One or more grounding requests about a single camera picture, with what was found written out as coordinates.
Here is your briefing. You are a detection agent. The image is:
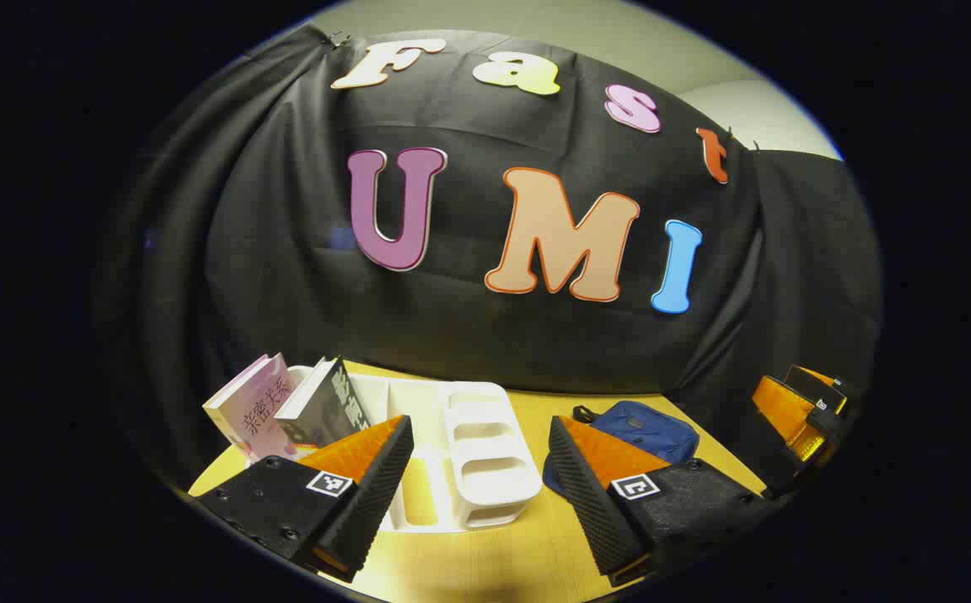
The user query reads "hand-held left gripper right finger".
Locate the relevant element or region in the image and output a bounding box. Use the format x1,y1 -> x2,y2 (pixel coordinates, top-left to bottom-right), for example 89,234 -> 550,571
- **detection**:
547,416 -> 779,587

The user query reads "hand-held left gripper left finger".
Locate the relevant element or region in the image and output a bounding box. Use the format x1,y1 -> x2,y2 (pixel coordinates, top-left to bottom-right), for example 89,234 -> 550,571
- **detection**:
192,415 -> 416,585

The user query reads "black book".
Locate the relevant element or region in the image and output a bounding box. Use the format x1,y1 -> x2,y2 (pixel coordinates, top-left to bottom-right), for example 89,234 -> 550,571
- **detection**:
274,356 -> 373,457

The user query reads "blue schoolbag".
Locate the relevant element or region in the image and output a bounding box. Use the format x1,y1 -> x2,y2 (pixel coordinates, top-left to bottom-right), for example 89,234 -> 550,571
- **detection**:
542,400 -> 701,499

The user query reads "white bookshelf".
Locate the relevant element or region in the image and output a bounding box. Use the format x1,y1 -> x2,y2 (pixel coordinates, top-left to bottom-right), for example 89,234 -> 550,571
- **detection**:
284,364 -> 545,534

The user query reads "pink book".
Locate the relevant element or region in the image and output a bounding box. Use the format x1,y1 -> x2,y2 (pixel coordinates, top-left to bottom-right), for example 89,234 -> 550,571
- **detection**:
203,353 -> 302,466

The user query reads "black backdrop cloth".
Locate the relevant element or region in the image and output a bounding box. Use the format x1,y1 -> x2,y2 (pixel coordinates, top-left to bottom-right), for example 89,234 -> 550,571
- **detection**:
96,25 -> 884,495

